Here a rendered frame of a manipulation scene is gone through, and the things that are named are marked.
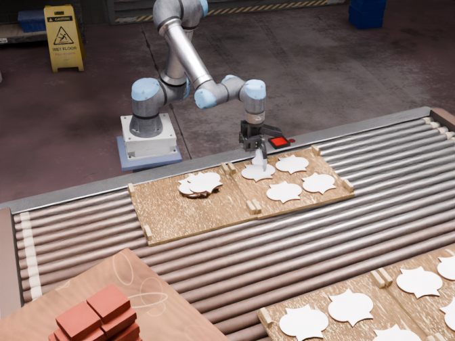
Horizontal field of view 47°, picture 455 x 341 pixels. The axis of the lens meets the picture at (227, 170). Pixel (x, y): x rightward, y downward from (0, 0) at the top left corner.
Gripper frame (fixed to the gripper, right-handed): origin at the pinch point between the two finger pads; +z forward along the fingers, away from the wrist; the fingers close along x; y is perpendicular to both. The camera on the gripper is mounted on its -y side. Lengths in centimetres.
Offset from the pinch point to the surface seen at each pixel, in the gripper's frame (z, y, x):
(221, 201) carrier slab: 5.4, 20.7, 12.5
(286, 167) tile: 4.9, -12.1, 1.6
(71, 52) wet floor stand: 80, 52, -341
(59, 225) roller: 7, 80, 3
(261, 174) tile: 4.7, -0.3, 2.8
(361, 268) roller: 8, -12, 59
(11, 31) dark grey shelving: 85, 106, -437
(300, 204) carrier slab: 5.7, -7.0, 24.3
